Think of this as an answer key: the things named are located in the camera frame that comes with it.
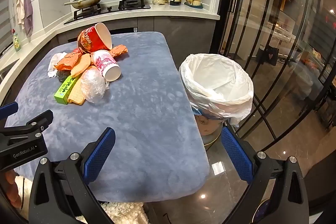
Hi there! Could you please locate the pink printed paper cup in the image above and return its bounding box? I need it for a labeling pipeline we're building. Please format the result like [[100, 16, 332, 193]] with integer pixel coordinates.
[[91, 50, 122, 82]]

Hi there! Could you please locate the steel wool scrubber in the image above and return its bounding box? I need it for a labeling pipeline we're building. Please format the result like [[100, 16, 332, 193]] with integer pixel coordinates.
[[54, 69, 71, 83]]

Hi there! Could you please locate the metal trash bin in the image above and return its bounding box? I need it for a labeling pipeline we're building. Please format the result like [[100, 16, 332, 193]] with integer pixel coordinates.
[[193, 109, 227, 147]]

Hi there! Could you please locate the orange snack packet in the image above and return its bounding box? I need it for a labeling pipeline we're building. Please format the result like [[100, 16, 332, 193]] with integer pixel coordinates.
[[109, 45, 129, 59], [54, 51, 82, 71]]

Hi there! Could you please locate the person's left hand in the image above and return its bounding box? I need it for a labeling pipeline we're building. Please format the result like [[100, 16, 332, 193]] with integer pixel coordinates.
[[0, 169, 24, 211]]

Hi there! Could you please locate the black gas stove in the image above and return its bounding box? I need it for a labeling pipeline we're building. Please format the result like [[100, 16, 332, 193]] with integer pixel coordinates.
[[64, 0, 151, 24]]

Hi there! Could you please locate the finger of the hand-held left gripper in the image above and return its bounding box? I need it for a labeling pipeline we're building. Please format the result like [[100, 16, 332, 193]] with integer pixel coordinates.
[[0, 109, 54, 147], [0, 102, 19, 122]]

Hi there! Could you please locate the built-in black appliance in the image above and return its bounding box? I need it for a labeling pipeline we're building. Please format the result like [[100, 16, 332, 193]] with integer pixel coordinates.
[[109, 27, 138, 35]]

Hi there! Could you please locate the glass sliding door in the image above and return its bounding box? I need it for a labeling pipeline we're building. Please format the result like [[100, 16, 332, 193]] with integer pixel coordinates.
[[217, 0, 336, 214]]

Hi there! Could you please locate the white hanging towel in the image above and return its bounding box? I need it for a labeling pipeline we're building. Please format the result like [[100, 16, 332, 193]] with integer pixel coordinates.
[[16, 0, 26, 25]]

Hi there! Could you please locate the red instant noodle bowl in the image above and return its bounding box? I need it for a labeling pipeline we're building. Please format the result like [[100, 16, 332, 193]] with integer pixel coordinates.
[[77, 22, 113, 54]]

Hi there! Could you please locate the green cardboard box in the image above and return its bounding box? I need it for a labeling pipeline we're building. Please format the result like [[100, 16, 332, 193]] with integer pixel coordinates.
[[54, 75, 79, 104]]

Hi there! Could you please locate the clear crumpled plastic bag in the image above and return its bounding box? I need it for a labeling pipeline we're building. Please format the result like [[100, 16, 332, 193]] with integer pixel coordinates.
[[79, 68, 110, 104]]

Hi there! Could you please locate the green dish soap bottle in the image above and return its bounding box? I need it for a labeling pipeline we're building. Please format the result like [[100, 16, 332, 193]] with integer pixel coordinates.
[[12, 29, 21, 52]]

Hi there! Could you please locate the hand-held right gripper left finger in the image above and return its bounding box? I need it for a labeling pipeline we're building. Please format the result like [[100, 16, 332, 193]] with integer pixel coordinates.
[[28, 127, 124, 224]]

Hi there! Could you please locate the black bag with heart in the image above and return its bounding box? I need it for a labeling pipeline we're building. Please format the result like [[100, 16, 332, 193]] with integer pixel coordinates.
[[260, 44, 280, 65]]

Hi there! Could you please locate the purple hanging towel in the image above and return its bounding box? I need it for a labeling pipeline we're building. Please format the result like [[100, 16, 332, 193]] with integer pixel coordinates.
[[23, 0, 34, 38]]

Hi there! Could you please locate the kitchen counter cabinet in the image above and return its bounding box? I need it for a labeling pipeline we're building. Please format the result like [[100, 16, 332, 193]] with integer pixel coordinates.
[[0, 1, 220, 109]]

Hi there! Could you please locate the white crumpled tissue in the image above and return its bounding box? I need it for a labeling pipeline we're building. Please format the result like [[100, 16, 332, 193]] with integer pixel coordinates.
[[48, 52, 66, 78]]

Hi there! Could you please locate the white fluffy rug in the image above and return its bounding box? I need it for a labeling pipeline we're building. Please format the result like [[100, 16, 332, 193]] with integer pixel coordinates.
[[14, 175, 147, 224]]

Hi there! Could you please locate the silver wok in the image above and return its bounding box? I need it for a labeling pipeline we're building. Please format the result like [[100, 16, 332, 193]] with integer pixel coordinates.
[[64, 0, 104, 10]]

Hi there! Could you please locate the orange waffle dishcloth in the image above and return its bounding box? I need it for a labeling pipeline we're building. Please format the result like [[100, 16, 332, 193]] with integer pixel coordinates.
[[67, 53, 95, 105]]

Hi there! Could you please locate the white bin liner bag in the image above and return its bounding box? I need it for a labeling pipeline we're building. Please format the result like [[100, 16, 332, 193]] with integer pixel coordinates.
[[179, 53, 254, 127]]

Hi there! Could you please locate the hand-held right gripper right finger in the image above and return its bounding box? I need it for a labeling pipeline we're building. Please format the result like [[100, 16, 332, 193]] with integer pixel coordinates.
[[220, 125, 310, 224]]

